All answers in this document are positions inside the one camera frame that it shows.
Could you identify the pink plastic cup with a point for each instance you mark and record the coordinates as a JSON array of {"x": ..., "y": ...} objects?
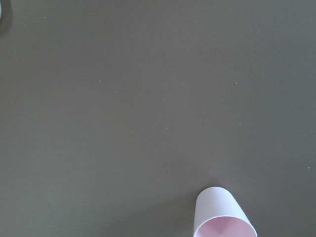
[{"x": 218, "y": 214}]

